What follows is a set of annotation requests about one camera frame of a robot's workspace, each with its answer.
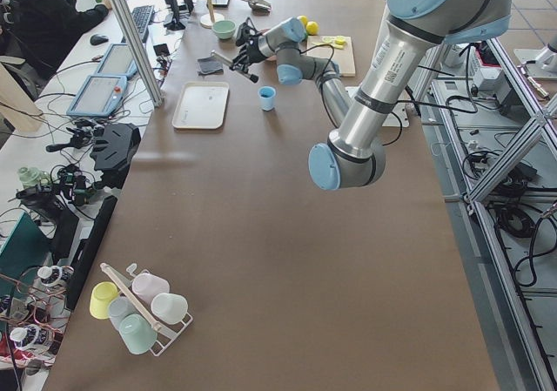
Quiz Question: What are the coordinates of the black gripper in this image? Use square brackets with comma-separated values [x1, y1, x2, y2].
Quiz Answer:
[230, 20, 266, 72]

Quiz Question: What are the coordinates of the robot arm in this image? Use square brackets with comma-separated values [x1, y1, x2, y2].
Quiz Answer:
[227, 0, 512, 190]

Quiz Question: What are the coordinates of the steel ice scoop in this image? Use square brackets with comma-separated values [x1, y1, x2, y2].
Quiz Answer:
[239, 0, 272, 14]

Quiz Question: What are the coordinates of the pink plastic cup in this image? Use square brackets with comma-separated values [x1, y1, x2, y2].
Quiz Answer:
[131, 273, 170, 306]

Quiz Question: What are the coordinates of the steel muddler with black tip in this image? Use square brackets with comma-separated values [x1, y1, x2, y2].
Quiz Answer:
[211, 51, 258, 84]

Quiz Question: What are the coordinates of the wooden cup stand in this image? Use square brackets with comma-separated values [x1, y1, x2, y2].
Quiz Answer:
[199, 0, 225, 29]

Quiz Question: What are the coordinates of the whole yellow lemon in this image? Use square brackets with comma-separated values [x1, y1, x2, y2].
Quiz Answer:
[305, 21, 319, 36]
[297, 15, 308, 26]

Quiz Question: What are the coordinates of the green ceramic bowl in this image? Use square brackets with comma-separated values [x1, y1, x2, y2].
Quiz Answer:
[211, 19, 236, 40]

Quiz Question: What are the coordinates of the yellow plastic cup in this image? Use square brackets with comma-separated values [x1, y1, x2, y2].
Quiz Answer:
[89, 281, 119, 320]

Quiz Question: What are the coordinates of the person in black jacket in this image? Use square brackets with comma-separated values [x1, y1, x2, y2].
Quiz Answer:
[13, 0, 111, 79]

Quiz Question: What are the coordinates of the wooden cutting board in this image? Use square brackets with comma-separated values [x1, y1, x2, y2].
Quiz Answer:
[302, 35, 356, 78]

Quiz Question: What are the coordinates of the mint green plastic cup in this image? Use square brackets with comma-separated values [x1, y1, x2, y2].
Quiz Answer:
[118, 313, 158, 354]

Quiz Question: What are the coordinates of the black keyboard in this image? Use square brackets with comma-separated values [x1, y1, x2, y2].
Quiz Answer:
[131, 5, 155, 43]

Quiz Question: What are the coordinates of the blue teach pendant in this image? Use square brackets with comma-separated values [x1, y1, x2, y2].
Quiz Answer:
[66, 74, 128, 118]
[96, 43, 138, 78]

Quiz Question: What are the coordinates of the aluminium frame post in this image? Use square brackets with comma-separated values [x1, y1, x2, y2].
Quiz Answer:
[110, 0, 164, 108]

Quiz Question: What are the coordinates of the pale green plastic cup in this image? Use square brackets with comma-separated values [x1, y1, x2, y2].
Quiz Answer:
[151, 293, 189, 325]

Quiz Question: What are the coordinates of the white wire cup rack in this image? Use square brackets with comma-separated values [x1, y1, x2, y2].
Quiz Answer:
[100, 263, 194, 357]

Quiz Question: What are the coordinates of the light blue cup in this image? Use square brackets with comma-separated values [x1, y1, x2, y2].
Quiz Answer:
[258, 86, 276, 111]

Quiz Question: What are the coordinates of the cream tray with bear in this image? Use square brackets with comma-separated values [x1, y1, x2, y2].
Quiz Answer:
[171, 81, 229, 130]

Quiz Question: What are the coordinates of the grey folded cloth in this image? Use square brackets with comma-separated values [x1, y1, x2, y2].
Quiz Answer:
[197, 57, 224, 76]

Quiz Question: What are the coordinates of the light grey plastic cup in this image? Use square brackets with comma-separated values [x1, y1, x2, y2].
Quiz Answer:
[108, 296, 136, 331]

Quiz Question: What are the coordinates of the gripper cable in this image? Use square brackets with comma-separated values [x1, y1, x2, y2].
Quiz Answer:
[298, 42, 336, 78]

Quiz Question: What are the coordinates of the black computer mouse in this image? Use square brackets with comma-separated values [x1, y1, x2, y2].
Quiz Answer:
[90, 34, 109, 46]

